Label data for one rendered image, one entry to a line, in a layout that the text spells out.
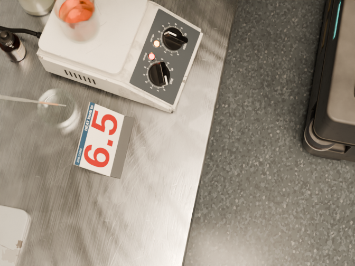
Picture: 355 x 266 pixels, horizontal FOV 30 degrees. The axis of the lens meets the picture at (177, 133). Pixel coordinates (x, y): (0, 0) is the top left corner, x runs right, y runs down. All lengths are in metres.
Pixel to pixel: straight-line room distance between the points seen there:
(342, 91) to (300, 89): 0.38
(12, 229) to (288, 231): 0.91
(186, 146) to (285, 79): 0.88
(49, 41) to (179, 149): 0.23
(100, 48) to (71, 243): 0.27
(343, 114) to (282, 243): 0.43
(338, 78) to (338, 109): 0.07
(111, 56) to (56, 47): 0.07
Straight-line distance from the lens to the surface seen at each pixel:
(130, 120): 0.94
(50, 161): 0.95
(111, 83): 0.90
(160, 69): 0.90
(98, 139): 0.92
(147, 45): 0.91
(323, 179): 1.72
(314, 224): 1.70
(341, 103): 1.39
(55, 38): 0.90
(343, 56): 1.43
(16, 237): 0.93
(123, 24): 0.90
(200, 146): 0.93
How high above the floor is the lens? 1.65
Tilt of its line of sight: 75 degrees down
